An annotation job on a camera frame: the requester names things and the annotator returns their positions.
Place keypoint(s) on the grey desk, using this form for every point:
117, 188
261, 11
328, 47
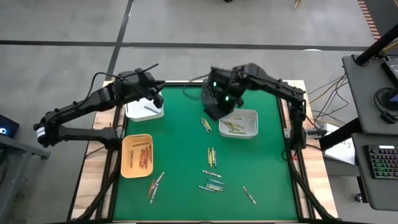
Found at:
360, 186
363, 93

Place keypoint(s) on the black pole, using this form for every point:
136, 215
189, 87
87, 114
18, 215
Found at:
377, 46

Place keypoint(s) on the black device blue light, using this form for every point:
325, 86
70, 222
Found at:
11, 124

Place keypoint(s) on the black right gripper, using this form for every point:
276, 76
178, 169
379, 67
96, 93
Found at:
228, 87

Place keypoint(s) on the backlit computer keyboard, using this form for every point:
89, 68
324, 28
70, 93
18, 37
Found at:
384, 161

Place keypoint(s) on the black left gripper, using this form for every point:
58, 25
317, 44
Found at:
133, 84

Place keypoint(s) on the black laptop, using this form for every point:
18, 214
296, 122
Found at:
393, 71

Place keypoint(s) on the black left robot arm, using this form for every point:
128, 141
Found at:
77, 109

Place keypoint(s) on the white crayon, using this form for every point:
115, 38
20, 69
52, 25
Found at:
154, 194
211, 173
158, 179
151, 109
249, 195

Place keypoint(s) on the black caster wheel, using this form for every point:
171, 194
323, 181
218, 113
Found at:
359, 198

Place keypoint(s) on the dark grey plastic bin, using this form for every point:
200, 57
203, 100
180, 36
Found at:
207, 104

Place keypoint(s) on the white paper sheet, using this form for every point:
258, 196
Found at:
343, 152

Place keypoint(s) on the light grey plastic bin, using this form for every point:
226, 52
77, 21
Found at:
248, 124

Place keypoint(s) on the wooden sticks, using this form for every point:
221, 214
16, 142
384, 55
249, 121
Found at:
297, 3

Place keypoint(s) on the grey metal cart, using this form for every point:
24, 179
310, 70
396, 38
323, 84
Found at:
34, 151

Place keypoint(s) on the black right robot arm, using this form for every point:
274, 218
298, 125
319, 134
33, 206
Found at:
273, 85

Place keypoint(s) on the black headset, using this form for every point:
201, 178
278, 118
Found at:
388, 117

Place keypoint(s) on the orange plastic bin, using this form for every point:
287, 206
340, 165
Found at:
136, 168

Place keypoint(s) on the grey metal bracket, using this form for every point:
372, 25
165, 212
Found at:
287, 133

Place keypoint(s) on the blue crayon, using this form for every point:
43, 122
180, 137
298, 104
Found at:
215, 158
215, 181
215, 186
206, 188
204, 126

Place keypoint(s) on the white plastic bin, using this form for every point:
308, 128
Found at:
140, 112

